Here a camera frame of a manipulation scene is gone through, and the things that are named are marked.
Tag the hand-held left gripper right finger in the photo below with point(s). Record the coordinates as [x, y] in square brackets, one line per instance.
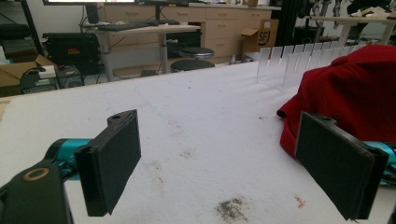
[334, 158]

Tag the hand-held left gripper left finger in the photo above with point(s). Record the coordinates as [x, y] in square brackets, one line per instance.
[107, 165]

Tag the red cloth garment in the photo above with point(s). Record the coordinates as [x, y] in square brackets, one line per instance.
[348, 93]

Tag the clear acrylic divider rack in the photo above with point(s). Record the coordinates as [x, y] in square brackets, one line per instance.
[299, 60]

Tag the black equipment case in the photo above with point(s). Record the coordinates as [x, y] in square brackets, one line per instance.
[71, 49]

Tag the open cardboard box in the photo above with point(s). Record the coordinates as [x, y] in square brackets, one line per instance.
[18, 73]

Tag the black round stool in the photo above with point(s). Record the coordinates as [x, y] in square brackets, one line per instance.
[192, 65]
[196, 51]

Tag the white table with legs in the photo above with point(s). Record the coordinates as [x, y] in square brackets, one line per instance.
[351, 26]

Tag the light wooden desk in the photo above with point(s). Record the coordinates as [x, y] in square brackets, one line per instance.
[149, 34]

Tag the black keyboard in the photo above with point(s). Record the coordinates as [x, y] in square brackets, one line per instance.
[123, 26]

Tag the brown cardboard box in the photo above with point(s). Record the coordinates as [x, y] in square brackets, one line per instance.
[260, 35]

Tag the computer monitor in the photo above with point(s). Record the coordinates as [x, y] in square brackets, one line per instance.
[90, 2]

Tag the wooden drawer cabinet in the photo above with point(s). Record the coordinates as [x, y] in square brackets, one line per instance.
[218, 28]

